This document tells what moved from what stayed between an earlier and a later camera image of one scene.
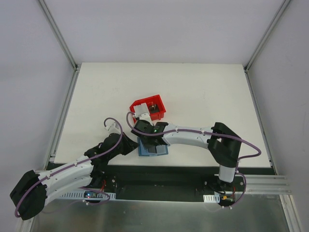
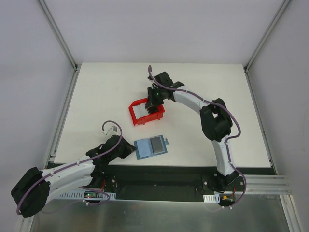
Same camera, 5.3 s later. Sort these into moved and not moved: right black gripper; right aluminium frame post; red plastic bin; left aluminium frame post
Moved: right black gripper
Not moved: red plastic bin; right aluminium frame post; left aluminium frame post
